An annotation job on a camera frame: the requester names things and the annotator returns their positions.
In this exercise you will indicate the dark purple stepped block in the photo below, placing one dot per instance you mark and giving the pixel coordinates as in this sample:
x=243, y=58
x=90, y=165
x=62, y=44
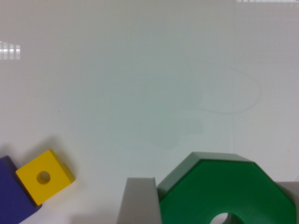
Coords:
x=15, y=202

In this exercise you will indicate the green octagonal block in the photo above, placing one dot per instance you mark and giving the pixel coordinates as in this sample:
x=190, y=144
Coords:
x=205, y=185

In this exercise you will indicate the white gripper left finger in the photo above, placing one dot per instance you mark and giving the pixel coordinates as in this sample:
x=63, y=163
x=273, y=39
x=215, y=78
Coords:
x=140, y=204

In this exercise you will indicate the small yellow square block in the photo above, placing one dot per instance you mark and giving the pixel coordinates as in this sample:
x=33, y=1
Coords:
x=45, y=176

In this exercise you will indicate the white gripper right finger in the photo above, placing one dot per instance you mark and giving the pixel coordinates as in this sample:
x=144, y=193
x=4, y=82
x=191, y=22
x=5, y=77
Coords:
x=292, y=191

